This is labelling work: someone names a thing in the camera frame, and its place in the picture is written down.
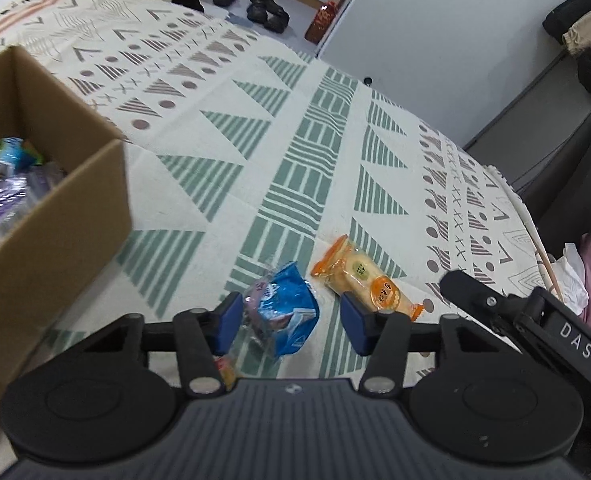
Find orange biscuit packet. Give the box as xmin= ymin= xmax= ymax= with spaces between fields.
xmin=311 ymin=234 xmax=425 ymax=321

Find patterned bed cover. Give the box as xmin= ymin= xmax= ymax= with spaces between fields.
xmin=0 ymin=0 xmax=548 ymax=362

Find small red-yellow candy packet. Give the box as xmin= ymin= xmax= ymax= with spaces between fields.
xmin=215 ymin=356 xmax=238 ymax=391

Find blue snack packet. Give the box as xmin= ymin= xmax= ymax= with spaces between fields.
xmin=243 ymin=261 xmax=320 ymax=361

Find purple snack packet in box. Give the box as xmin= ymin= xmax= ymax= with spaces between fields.
xmin=0 ymin=162 xmax=65 ymax=240

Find blue-green snack packet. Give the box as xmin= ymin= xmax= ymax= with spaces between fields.
xmin=0 ymin=136 xmax=44 ymax=177

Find brown cardboard box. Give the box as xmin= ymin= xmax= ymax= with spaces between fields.
xmin=0 ymin=47 xmax=132 ymax=400

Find black sandals pair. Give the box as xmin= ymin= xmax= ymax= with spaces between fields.
xmin=246 ymin=0 xmax=290 ymax=35

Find red oil bottle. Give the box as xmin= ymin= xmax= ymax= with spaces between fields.
xmin=304 ymin=0 xmax=338 ymax=44

